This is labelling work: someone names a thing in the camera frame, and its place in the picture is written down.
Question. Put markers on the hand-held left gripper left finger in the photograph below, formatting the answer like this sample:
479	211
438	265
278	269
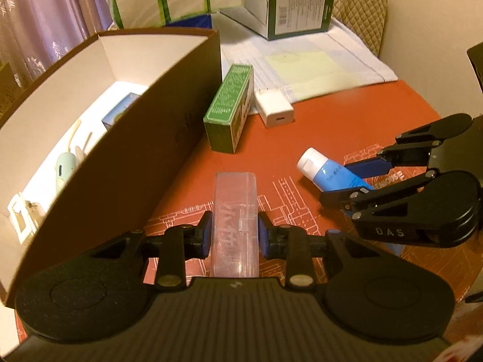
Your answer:
205	233

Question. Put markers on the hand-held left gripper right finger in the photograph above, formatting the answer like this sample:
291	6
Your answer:
263	233

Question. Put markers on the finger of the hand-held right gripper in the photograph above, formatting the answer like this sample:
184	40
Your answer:
377	194
371	166

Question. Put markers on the clear plastic case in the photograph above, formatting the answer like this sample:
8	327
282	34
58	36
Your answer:
236	203

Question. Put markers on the brown cardboard box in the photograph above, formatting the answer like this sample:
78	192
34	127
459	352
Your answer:
132	181

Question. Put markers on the blue and white box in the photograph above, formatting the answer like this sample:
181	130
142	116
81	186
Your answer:
119	115

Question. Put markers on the light blue handheld item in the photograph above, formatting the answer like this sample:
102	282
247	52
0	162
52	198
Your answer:
66	169

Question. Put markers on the red printed mat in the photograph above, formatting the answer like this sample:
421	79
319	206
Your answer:
339	120

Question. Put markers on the white charger plug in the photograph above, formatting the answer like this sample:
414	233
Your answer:
273	107

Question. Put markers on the pale yellow paper sheet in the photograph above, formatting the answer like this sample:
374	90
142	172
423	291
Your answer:
302	73

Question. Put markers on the small green box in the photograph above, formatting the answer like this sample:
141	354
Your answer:
226	105

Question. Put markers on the dark panel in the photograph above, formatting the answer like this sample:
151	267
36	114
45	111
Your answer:
477	64

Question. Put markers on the chair with quilted cover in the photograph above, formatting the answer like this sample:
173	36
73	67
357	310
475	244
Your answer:
358	7

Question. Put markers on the dark green carton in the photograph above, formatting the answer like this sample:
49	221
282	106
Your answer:
298	11

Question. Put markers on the pale purple curtain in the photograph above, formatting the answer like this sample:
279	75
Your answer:
49	11

